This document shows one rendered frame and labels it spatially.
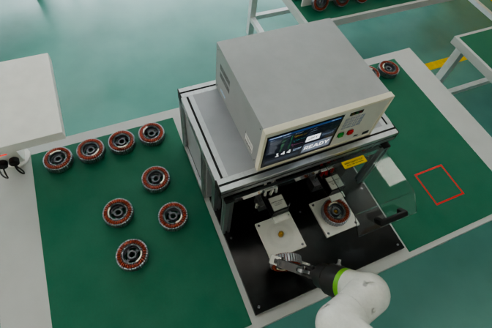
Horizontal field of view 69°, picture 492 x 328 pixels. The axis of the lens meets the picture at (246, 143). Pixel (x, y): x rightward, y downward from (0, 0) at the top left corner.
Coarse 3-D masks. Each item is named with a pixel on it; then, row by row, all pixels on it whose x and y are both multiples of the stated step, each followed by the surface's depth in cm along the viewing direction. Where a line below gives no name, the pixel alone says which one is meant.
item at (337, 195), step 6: (312, 168) 144; (318, 174) 141; (318, 180) 141; (324, 180) 137; (330, 180) 137; (324, 186) 138; (330, 186) 136; (336, 186) 136; (330, 192) 135; (336, 192) 137; (330, 198) 137; (336, 198) 137
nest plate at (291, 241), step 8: (256, 224) 139; (264, 224) 140; (272, 224) 140; (280, 224) 140; (288, 224) 140; (264, 232) 138; (272, 232) 138; (288, 232) 139; (296, 232) 139; (264, 240) 136; (272, 240) 136; (280, 240) 137; (288, 240) 137; (296, 240) 137; (272, 248) 135; (280, 248) 135; (288, 248) 135; (296, 248) 135
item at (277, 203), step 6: (258, 186) 136; (264, 198) 133; (270, 198) 131; (276, 198) 131; (282, 198) 131; (270, 204) 129; (276, 204) 129; (282, 204) 130; (270, 210) 130; (276, 210) 128; (282, 210) 129; (276, 216) 131; (282, 216) 131; (288, 216) 132; (276, 222) 130
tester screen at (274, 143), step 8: (336, 120) 107; (312, 128) 105; (320, 128) 107; (328, 128) 109; (336, 128) 112; (280, 136) 101; (288, 136) 103; (296, 136) 105; (304, 136) 107; (328, 136) 114; (272, 144) 103; (280, 144) 105; (288, 144) 107; (296, 144) 109; (304, 144) 112; (328, 144) 119; (272, 152) 108; (304, 152) 117; (264, 160) 110
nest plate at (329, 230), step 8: (320, 200) 147; (344, 200) 148; (312, 208) 145; (320, 208) 145; (320, 216) 143; (352, 216) 145; (320, 224) 142; (328, 224) 142; (344, 224) 142; (352, 224) 143; (328, 232) 140; (336, 232) 140
